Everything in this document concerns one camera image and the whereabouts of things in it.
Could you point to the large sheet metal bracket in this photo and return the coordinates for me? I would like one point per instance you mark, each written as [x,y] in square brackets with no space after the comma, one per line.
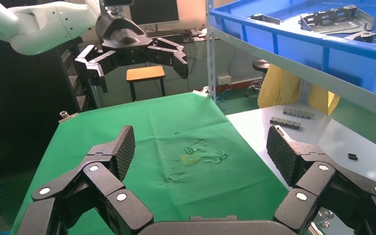
[334,24]

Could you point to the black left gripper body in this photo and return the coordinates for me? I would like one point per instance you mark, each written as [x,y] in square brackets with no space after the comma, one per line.
[123,35]

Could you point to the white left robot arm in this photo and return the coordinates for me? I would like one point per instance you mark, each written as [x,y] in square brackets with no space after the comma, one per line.
[38,26]

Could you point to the small black plastic clip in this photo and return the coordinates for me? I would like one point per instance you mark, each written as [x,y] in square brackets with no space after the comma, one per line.
[352,157]

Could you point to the wooden top stool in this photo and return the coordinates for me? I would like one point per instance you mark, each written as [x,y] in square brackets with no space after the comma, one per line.
[145,73]

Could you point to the black robot torso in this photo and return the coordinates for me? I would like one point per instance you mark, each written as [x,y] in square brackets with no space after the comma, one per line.
[19,107]

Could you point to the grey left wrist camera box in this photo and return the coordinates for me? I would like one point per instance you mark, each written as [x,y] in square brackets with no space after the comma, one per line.
[116,2]

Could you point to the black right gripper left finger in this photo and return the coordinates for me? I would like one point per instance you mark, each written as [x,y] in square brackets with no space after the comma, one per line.
[103,175]

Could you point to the black computer monitor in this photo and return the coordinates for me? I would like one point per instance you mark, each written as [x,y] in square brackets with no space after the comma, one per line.
[154,11]

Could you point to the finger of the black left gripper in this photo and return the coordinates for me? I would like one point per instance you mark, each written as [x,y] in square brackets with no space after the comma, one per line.
[175,58]
[90,66]

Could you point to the white metal shelf board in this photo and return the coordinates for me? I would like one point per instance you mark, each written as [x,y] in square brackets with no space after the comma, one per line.
[288,63]

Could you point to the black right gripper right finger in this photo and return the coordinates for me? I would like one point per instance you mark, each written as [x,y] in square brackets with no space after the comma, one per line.
[308,168]

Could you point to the green table cloth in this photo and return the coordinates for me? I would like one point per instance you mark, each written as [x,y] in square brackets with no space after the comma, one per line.
[175,129]

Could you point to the grey perforated shelf post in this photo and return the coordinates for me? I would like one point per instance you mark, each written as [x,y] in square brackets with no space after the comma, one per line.
[210,65]

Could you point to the yellow plastic bag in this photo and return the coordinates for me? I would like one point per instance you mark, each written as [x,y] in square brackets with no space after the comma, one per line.
[282,90]

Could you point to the white wall outlet box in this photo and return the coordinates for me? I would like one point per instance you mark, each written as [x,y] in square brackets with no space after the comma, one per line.
[224,80]

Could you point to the grey metal clip strip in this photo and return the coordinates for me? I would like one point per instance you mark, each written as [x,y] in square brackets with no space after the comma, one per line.
[285,123]
[298,113]

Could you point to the blue plastic bin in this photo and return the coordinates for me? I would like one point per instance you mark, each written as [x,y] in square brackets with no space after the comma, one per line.
[353,68]

